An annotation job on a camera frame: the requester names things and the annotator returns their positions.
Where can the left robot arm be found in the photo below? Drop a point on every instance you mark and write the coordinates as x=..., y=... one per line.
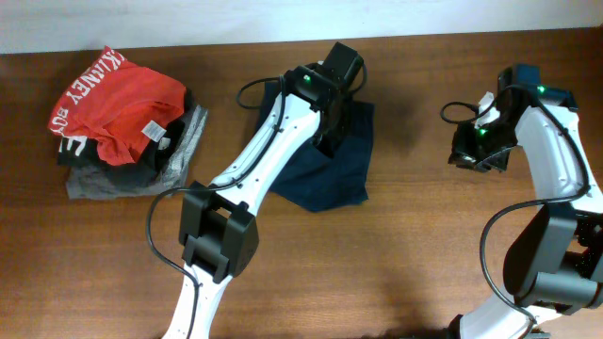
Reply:
x=218, y=230

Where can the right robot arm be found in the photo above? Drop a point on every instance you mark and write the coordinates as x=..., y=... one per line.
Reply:
x=554, y=267

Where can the navy blue shorts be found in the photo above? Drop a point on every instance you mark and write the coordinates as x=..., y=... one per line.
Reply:
x=325, y=177

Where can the black folded shirt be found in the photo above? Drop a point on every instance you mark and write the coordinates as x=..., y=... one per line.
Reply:
x=87, y=168

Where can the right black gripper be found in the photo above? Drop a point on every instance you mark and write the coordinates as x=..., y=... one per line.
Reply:
x=463, y=153

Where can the grey folded shirt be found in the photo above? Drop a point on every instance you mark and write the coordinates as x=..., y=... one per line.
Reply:
x=174, y=175

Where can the red folded shirt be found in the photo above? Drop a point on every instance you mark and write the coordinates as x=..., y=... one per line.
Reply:
x=119, y=104

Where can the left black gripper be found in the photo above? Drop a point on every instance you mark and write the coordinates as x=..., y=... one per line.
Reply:
x=336, y=128

